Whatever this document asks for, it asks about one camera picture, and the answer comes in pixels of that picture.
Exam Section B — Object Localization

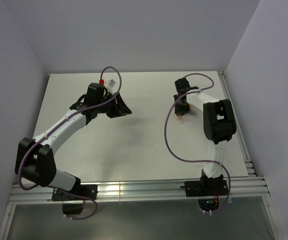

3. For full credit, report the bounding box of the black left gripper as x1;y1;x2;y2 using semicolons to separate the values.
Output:
96;92;132;119

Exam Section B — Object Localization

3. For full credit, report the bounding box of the yellow highlighter pen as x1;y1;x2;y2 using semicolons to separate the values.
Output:
177;115;184;125

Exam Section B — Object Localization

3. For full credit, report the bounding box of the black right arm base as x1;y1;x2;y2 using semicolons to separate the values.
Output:
181;180;228;212

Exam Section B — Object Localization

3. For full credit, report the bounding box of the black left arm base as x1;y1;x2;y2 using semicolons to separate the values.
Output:
51;184;98;220

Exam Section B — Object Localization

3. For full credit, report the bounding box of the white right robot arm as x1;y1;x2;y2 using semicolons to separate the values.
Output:
174;78;237;195

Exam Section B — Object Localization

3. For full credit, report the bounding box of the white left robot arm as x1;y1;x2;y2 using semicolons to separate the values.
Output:
14;79;132;200

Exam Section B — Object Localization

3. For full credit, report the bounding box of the aluminium side rail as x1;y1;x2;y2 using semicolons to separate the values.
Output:
217;71;257;177

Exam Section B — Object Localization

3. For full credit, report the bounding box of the aluminium mounting rail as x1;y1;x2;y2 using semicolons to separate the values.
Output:
7;176;270;205

